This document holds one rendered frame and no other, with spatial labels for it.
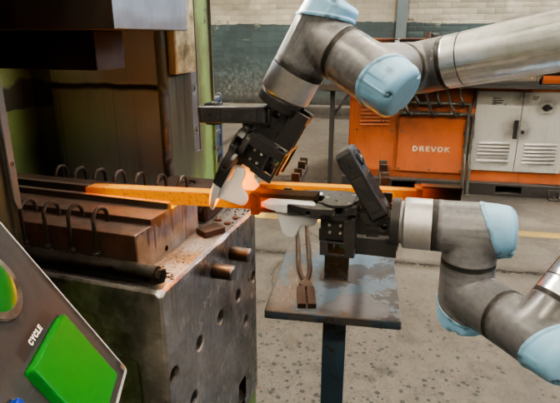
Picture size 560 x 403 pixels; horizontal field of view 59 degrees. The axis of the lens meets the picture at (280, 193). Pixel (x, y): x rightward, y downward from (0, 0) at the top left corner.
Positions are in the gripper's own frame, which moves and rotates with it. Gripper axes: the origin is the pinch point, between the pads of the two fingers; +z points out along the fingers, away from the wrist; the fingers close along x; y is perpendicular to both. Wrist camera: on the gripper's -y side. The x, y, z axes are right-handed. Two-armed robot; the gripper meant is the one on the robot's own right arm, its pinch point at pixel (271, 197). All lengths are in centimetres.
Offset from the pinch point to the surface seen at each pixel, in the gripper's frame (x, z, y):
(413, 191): 31.9, -20.4, 7.5
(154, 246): -7.3, 17.3, 7.1
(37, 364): -47.1, 1.4, -3.1
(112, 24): -11.8, 16.9, -26.2
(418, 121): 355, -9, 49
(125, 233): -11.7, 19.1, 3.3
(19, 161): 16, 65, 2
